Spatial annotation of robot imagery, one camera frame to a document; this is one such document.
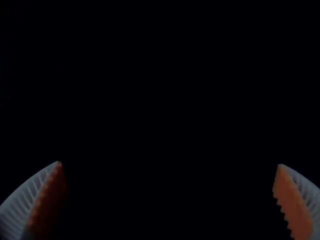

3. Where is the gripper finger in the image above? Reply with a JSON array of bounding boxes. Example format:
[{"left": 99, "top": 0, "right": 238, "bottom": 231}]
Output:
[
  {"left": 0, "top": 160, "right": 69, "bottom": 240},
  {"left": 271, "top": 163, "right": 320, "bottom": 240}
]

